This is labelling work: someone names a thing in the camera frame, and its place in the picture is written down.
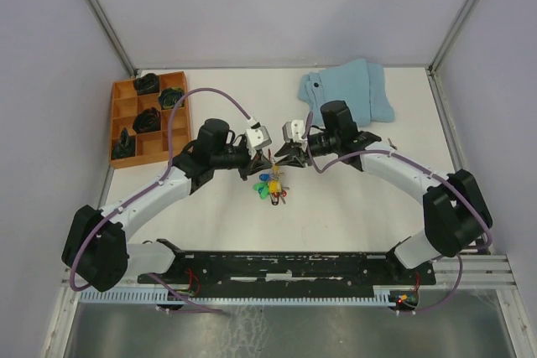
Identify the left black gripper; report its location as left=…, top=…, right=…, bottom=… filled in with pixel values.
left=212, top=141, right=272, bottom=181

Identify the green key tag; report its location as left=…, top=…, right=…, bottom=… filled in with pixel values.
left=253, top=182, right=270, bottom=200

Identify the yellow key tag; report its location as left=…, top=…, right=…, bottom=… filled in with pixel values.
left=268, top=180, right=282, bottom=194

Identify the red handled metal key organizer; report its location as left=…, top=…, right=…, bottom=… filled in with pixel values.
left=269, top=162, right=284, bottom=181

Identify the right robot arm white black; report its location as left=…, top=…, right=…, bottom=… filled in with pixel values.
left=276, top=101, right=493, bottom=283

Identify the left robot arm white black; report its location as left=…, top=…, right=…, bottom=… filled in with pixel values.
left=61, top=118, right=271, bottom=292

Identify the folded light blue cloth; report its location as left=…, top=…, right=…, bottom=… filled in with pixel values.
left=297, top=59, right=395, bottom=127

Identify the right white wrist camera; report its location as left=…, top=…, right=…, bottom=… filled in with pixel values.
left=282, top=120, right=307, bottom=145

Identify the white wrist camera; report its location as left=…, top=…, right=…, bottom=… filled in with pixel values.
left=282, top=120, right=307, bottom=145
left=245, top=123, right=272, bottom=157

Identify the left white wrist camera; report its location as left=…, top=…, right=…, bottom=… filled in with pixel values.
left=245, top=123, right=272, bottom=157

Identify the green black cable bundle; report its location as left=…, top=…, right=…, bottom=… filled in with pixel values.
left=157, top=86, right=185, bottom=110

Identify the black red cable bundle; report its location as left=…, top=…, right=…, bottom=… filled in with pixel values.
left=132, top=107, right=163, bottom=133

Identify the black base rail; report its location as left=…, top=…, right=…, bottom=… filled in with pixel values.
left=159, top=247, right=436, bottom=298

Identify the black cable bundle bottom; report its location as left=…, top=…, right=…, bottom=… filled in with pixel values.
left=110, top=127, right=137, bottom=162

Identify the black cable bundle top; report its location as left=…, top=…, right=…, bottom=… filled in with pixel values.
left=133, top=73, right=162, bottom=95

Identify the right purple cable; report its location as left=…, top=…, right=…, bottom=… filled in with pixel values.
left=304, top=111, right=494, bottom=316

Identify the light blue cable duct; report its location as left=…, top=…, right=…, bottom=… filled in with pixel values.
left=78, top=287, right=396, bottom=308

